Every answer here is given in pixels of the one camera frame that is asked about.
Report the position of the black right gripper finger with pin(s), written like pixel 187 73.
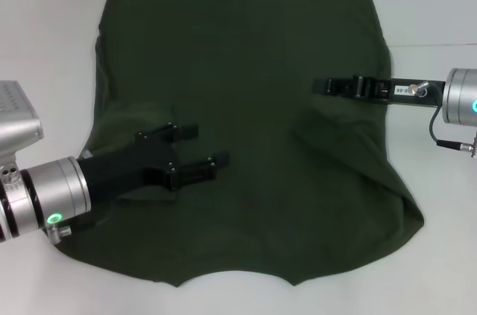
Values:
pixel 320 86

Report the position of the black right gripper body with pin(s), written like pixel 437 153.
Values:
pixel 398 92

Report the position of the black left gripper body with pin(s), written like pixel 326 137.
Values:
pixel 119 173

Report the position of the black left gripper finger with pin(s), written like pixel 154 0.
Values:
pixel 188 132
pixel 197 177

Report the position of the dark green shirt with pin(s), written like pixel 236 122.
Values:
pixel 242 69

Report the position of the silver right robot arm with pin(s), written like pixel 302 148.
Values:
pixel 462 99

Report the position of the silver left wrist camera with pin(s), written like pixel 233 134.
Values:
pixel 18 121

